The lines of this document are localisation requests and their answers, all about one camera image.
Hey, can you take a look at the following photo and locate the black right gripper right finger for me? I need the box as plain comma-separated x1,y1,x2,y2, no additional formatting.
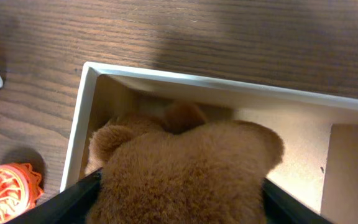
263,179,332,224

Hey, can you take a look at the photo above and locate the brown plush bear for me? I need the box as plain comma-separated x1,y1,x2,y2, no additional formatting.
86,102,285,223

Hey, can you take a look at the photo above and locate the orange lattice ball toy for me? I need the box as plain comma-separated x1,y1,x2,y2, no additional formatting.
0,163,44,223

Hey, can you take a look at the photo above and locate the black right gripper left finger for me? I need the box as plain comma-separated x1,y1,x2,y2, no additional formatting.
8,170,102,224

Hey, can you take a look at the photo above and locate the white cardboard box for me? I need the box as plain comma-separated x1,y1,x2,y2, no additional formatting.
60,62,358,223

